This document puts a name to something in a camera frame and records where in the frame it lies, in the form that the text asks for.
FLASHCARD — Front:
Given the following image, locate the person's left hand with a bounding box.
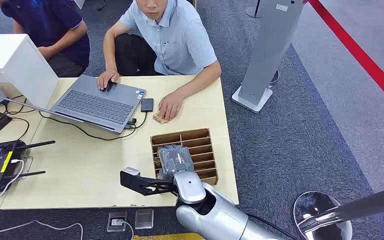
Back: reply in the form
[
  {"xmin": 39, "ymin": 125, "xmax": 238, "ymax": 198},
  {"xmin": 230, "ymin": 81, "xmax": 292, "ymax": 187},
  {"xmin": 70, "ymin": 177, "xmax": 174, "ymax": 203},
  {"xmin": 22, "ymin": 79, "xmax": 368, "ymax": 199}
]
[
  {"xmin": 37, "ymin": 45, "xmax": 56, "ymax": 61},
  {"xmin": 158, "ymin": 92, "xmax": 185, "ymax": 123}
]

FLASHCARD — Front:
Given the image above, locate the person's right hand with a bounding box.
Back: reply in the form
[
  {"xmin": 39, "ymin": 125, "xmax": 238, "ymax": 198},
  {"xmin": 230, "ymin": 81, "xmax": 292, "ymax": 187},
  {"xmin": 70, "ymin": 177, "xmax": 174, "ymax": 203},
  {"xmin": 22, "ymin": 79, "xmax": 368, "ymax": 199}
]
[{"xmin": 96, "ymin": 69, "xmax": 121, "ymax": 91}]

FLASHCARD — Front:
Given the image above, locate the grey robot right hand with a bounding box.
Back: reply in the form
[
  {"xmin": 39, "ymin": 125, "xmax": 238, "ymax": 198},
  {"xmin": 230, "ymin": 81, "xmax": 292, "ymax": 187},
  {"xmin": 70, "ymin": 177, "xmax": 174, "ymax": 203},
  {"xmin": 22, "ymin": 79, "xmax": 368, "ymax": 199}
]
[{"xmin": 157, "ymin": 144, "xmax": 195, "ymax": 180}]

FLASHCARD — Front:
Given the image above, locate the golden patterned card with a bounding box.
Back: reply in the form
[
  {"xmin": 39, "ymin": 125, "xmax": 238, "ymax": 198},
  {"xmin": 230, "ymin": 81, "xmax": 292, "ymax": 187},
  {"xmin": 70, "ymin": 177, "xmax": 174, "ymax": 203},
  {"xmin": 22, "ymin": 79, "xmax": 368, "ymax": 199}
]
[{"xmin": 152, "ymin": 112, "xmax": 168, "ymax": 125}]

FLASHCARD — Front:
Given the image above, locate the person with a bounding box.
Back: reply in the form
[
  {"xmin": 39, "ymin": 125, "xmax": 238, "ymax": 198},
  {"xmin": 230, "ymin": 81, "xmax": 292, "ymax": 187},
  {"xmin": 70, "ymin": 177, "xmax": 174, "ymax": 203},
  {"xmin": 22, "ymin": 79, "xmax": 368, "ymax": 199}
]
[
  {"xmin": 96, "ymin": 0, "xmax": 222, "ymax": 123},
  {"xmin": 0, "ymin": 0, "xmax": 91, "ymax": 78}
]

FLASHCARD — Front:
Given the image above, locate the brown slotted card holder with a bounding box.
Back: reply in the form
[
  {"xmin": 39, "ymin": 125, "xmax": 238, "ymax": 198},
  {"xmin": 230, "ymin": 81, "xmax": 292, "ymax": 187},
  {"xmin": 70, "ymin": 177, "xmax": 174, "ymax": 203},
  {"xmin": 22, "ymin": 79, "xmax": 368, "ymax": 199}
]
[{"xmin": 149, "ymin": 128, "xmax": 219, "ymax": 186}]

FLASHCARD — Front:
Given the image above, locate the small black external drive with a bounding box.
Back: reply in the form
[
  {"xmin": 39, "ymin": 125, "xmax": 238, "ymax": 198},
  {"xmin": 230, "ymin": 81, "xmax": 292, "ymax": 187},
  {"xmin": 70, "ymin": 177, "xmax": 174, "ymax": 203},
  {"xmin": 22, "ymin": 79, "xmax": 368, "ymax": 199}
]
[{"xmin": 140, "ymin": 97, "xmax": 154, "ymax": 114}]

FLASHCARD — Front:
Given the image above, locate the grey open laptop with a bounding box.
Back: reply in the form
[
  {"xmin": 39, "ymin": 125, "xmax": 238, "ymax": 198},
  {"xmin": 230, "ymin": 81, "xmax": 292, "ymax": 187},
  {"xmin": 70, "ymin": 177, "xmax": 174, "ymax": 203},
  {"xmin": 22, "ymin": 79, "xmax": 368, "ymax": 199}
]
[{"xmin": 0, "ymin": 74, "xmax": 147, "ymax": 135}]

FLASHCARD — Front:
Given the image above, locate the large white box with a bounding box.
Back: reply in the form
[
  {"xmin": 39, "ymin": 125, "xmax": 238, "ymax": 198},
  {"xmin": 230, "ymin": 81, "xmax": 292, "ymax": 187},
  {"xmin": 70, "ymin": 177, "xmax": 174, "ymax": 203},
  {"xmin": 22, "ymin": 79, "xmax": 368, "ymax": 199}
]
[{"xmin": 0, "ymin": 33, "xmax": 59, "ymax": 110}]

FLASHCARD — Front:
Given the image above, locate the closed floor socket cover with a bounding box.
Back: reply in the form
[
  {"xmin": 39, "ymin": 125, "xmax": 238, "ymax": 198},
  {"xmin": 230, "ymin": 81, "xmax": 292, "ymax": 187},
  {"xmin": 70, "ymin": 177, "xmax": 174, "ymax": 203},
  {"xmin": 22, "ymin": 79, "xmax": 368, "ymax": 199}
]
[{"xmin": 134, "ymin": 208, "xmax": 154, "ymax": 230}]

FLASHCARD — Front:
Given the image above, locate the yellow flat object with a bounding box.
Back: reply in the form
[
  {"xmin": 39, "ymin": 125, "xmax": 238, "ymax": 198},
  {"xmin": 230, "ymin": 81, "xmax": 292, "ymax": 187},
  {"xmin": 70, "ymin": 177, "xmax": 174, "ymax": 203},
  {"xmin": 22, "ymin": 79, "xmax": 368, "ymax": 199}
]
[{"xmin": 132, "ymin": 232, "xmax": 206, "ymax": 240}]

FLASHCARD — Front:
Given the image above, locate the floor socket with plug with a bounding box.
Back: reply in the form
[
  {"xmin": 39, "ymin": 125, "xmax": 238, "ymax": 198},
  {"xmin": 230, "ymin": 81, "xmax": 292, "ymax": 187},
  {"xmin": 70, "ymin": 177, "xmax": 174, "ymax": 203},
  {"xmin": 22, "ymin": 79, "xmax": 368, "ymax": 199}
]
[{"xmin": 106, "ymin": 211, "xmax": 128, "ymax": 233}]

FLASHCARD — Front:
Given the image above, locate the dark round foot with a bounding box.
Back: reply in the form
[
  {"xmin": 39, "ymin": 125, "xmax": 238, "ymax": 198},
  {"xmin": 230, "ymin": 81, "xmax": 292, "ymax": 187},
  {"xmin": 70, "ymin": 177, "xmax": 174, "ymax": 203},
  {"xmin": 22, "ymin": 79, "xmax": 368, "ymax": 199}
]
[{"xmin": 269, "ymin": 69, "xmax": 280, "ymax": 86}]

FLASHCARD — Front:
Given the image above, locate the grey kiosk pillar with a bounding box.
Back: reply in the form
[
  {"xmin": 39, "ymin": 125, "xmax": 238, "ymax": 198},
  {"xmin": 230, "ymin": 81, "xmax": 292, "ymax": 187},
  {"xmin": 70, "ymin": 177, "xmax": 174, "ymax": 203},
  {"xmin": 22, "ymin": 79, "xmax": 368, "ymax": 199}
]
[{"xmin": 231, "ymin": 0, "xmax": 307, "ymax": 114}]

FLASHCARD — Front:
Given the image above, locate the dark stanchion base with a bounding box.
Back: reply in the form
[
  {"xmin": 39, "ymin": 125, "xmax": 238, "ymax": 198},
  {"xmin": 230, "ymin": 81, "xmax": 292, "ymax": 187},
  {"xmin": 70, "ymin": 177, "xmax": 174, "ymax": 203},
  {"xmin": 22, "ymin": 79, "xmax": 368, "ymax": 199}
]
[{"xmin": 244, "ymin": 0, "xmax": 266, "ymax": 19}]

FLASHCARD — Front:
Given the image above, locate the red barrier belt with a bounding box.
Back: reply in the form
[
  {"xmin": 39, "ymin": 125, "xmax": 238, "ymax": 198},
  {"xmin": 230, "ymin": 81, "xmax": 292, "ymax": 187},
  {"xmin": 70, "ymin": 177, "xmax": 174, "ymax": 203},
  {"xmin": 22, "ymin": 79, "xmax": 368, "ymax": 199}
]
[{"xmin": 307, "ymin": 0, "xmax": 384, "ymax": 115}]

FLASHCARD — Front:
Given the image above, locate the short black drive cable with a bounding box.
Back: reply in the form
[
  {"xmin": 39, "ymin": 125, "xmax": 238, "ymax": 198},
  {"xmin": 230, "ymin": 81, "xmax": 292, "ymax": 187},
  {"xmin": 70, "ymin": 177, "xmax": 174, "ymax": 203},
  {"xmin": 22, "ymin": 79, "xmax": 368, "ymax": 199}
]
[{"xmin": 125, "ymin": 111, "xmax": 149, "ymax": 131}]

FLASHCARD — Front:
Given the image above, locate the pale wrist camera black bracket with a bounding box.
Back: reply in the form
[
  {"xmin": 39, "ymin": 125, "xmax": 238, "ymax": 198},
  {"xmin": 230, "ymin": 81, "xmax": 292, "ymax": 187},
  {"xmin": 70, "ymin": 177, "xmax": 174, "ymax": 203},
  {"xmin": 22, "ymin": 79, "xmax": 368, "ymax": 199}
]
[{"xmin": 120, "ymin": 166, "xmax": 180, "ymax": 197}]

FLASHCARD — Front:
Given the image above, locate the long black laptop cable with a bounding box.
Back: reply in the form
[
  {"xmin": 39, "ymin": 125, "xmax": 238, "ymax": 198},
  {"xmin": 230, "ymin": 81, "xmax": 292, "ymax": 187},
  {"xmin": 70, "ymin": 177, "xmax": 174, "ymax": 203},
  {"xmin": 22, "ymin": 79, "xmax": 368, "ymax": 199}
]
[{"xmin": 37, "ymin": 110, "xmax": 138, "ymax": 142}]

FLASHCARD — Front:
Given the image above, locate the black looped cable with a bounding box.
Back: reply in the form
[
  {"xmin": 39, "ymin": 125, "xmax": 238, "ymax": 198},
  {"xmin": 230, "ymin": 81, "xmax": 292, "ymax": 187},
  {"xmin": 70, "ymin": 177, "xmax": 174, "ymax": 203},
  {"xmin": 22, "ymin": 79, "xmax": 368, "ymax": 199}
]
[{"xmin": 3, "ymin": 94, "xmax": 37, "ymax": 116}]

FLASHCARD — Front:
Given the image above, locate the thin black cable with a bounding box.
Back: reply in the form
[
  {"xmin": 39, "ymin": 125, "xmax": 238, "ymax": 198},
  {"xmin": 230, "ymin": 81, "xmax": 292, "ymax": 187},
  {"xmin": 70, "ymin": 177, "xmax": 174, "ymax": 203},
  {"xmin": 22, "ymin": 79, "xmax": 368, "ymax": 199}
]
[{"xmin": 10, "ymin": 116, "xmax": 31, "ymax": 141}]

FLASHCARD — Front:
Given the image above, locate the white plug cable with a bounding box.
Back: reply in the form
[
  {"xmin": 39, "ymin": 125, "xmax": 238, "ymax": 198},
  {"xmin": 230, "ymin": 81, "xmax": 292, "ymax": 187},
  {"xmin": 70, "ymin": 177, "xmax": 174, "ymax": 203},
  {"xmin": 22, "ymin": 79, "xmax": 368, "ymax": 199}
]
[{"xmin": 120, "ymin": 220, "xmax": 135, "ymax": 240}]

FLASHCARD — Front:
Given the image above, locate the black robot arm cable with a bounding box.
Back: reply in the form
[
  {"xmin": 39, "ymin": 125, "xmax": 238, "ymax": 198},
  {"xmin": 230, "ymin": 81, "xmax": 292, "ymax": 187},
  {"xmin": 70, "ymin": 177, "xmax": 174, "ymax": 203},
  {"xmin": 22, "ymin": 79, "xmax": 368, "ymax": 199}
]
[{"xmin": 247, "ymin": 213, "xmax": 300, "ymax": 240}]

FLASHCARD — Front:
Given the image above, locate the white controller cable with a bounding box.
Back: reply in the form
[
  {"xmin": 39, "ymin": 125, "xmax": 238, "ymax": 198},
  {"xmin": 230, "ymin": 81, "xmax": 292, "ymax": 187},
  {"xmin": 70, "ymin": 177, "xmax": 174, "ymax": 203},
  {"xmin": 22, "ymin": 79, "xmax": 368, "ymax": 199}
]
[{"xmin": 0, "ymin": 158, "xmax": 26, "ymax": 201}]

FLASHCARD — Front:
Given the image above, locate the white floor cable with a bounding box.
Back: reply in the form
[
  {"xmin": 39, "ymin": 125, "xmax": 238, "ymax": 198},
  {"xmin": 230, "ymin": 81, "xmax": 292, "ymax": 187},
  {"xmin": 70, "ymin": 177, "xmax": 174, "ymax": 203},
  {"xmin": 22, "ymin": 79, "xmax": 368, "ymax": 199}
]
[{"xmin": 0, "ymin": 219, "xmax": 84, "ymax": 240}]

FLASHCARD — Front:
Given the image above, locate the chrome stanchion post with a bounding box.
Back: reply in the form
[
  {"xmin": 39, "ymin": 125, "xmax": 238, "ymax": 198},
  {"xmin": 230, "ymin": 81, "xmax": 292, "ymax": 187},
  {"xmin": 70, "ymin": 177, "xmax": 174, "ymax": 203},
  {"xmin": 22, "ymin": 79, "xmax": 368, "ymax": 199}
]
[{"xmin": 292, "ymin": 183, "xmax": 384, "ymax": 240}]

